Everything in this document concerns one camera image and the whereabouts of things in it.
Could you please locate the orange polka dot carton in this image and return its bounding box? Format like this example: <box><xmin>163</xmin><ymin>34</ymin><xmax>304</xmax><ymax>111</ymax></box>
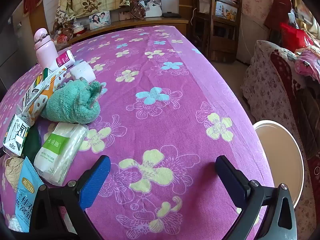
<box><xmin>26</xmin><ymin>71</ymin><xmax>67</xmax><ymax>119</ymax></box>

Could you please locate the white cable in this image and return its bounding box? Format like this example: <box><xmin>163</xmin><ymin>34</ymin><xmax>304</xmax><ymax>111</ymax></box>
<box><xmin>239</xmin><ymin>17</ymin><xmax>250</xmax><ymax>55</ymax></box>

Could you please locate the dark red garment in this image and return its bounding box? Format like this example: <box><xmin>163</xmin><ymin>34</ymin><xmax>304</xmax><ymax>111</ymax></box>
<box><xmin>265</xmin><ymin>0</ymin><xmax>293</xmax><ymax>30</ymax></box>

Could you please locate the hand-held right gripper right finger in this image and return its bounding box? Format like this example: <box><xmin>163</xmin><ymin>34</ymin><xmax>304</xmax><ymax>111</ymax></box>
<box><xmin>215</xmin><ymin>155</ymin><xmax>298</xmax><ymax>240</ymax></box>

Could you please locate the white foam block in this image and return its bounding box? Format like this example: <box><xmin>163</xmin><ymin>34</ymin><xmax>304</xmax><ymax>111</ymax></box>
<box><xmin>69</xmin><ymin>62</ymin><xmax>96</xmax><ymax>82</ymax></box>

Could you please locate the tissue pack green label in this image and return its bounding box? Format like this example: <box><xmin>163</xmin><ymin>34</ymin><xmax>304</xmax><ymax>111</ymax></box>
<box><xmin>34</xmin><ymin>122</ymin><xmax>89</xmax><ymax>186</ymax></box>

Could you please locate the plastic bag of red items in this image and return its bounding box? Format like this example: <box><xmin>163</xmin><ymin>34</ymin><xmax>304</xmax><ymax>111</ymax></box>
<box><xmin>51</xmin><ymin>21</ymin><xmax>88</xmax><ymax>45</ymax></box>

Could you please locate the blue snack packet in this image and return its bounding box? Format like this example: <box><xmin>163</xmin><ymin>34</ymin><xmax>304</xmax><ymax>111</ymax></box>
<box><xmin>14</xmin><ymin>156</ymin><xmax>47</xmax><ymax>233</ymax></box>

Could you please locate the purple floral tablecloth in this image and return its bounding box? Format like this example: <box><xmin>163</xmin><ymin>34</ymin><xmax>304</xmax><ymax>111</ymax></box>
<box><xmin>0</xmin><ymin>25</ymin><xmax>275</xmax><ymax>240</ymax></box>

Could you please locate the framed couple photo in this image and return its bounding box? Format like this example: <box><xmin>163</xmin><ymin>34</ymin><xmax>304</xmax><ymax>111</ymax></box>
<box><xmin>89</xmin><ymin>10</ymin><xmax>111</xmax><ymax>30</ymax></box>

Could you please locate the dark wooden chair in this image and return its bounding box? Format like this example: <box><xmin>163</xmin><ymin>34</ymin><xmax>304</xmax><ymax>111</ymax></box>
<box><xmin>191</xmin><ymin>0</ymin><xmax>243</xmax><ymax>63</ymax></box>

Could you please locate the floral covered sofa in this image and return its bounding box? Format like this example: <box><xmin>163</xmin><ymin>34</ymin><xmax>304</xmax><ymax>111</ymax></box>
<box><xmin>241</xmin><ymin>40</ymin><xmax>320</xmax><ymax>240</ymax></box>

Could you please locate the clear plastic wrapper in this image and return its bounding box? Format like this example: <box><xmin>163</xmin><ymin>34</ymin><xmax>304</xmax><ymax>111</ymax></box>
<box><xmin>7</xmin><ymin>215</ymin><xmax>23</xmax><ymax>232</ymax></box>

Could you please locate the white pill bottle magenta label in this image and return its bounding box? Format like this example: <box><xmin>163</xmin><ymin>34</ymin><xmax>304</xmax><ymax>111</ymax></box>
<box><xmin>49</xmin><ymin>50</ymin><xmax>75</xmax><ymax>72</ymax></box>

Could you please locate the white round bin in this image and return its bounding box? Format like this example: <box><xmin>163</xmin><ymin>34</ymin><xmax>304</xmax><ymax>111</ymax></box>
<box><xmin>253</xmin><ymin>120</ymin><xmax>304</xmax><ymax>210</ymax></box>

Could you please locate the rainbow print medicine box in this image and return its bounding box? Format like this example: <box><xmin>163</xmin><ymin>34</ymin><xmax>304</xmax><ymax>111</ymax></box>
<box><xmin>21</xmin><ymin>67</ymin><xmax>66</xmax><ymax>110</ymax></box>

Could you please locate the dark green packet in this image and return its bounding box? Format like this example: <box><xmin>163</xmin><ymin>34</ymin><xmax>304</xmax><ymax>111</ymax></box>
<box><xmin>22</xmin><ymin>125</ymin><xmax>43</xmax><ymax>165</ymax></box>

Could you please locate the floral covered standing appliance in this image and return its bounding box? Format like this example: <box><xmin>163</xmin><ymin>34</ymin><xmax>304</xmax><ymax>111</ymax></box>
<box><xmin>229</xmin><ymin>0</ymin><xmax>275</xmax><ymax>63</ymax></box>

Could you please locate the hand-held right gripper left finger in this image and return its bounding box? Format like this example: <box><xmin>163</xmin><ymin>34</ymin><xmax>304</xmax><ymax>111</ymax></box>
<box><xmin>29</xmin><ymin>155</ymin><xmax>111</xmax><ymax>240</ymax></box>

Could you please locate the white carton black print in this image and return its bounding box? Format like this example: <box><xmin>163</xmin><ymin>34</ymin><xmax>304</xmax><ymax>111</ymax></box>
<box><xmin>2</xmin><ymin>114</ymin><xmax>32</xmax><ymax>157</ymax></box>

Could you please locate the pink bottle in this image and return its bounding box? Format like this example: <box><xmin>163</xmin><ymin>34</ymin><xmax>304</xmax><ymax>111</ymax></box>
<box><xmin>34</xmin><ymin>28</ymin><xmax>58</xmax><ymax>70</ymax></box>

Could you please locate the fruit print box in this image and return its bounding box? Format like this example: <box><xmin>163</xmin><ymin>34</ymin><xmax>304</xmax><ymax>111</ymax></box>
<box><xmin>215</xmin><ymin>1</ymin><xmax>238</xmax><ymax>22</ymax></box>

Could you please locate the brown paper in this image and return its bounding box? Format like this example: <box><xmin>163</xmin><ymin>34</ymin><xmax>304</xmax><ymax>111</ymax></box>
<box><xmin>4</xmin><ymin>156</ymin><xmax>24</xmax><ymax>193</ymax></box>

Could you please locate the pink cartoon blanket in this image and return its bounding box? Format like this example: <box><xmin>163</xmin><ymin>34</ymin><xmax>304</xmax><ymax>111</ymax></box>
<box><xmin>295</xmin><ymin>46</ymin><xmax>320</xmax><ymax>83</ymax></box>

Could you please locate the wedding photo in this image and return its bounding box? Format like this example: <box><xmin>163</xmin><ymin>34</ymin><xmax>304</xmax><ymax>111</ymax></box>
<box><xmin>144</xmin><ymin>0</ymin><xmax>163</xmax><ymax>18</ymax></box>

